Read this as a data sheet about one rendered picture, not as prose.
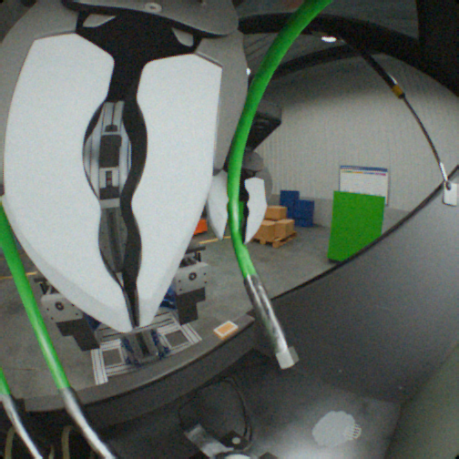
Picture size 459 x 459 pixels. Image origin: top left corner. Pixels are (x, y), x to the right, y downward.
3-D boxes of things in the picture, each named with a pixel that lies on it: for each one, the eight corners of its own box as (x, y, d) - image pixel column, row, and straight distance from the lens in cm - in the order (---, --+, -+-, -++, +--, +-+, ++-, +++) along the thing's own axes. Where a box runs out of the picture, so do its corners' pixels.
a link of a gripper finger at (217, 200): (214, 257, 23) (225, 200, 28) (226, 233, 18) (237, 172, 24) (189, 250, 23) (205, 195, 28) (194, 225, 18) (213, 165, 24)
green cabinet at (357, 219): (373, 258, 434) (382, 196, 415) (372, 272, 353) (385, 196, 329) (335, 249, 440) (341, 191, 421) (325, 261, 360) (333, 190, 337)
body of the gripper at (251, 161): (247, 212, 30) (246, 166, 39) (269, 174, 24) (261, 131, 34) (199, 202, 29) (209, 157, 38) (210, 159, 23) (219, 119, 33)
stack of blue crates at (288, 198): (278, 222, 703) (279, 189, 691) (285, 220, 742) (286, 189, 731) (307, 228, 636) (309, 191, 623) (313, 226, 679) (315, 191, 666)
